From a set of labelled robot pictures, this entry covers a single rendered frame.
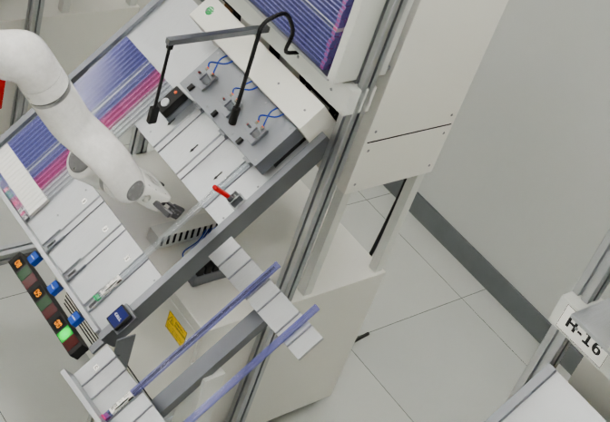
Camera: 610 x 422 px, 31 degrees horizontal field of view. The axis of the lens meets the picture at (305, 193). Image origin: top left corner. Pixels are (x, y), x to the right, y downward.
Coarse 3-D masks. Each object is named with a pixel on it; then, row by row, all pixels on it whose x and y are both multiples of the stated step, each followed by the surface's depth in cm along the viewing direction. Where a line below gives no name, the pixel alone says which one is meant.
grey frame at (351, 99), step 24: (240, 0) 270; (384, 24) 237; (288, 48) 259; (384, 48) 242; (312, 72) 254; (360, 72) 246; (336, 96) 249; (360, 96) 248; (360, 120) 254; (144, 144) 331; (336, 144) 257; (336, 168) 261; (312, 192) 268; (312, 216) 270; (312, 240) 277; (288, 264) 282; (288, 288) 285; (264, 336) 296; (264, 360) 303; (240, 384) 311; (240, 408) 313
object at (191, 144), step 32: (192, 0) 291; (160, 32) 290; (192, 32) 286; (160, 64) 286; (192, 64) 282; (160, 128) 277; (192, 128) 274; (192, 160) 270; (224, 160) 266; (288, 160) 260; (192, 192) 266
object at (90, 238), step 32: (64, 192) 280; (96, 192) 276; (32, 224) 279; (64, 224) 275; (96, 224) 272; (64, 256) 272; (96, 256) 268; (128, 256) 265; (96, 288) 264; (128, 288) 261; (96, 320) 261
